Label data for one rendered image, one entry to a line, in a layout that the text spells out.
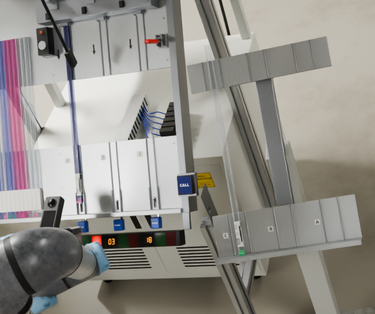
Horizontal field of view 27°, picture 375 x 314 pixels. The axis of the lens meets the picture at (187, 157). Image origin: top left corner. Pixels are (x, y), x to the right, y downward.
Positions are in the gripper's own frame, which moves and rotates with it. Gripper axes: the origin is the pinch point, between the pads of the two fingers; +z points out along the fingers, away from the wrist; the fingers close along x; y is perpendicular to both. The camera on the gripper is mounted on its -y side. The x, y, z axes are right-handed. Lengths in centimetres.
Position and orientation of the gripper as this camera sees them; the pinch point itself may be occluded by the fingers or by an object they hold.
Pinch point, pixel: (77, 227)
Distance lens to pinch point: 214.0
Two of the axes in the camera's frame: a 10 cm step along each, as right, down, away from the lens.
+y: 0.8, 10.0, -0.1
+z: 3.6, -0.2, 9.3
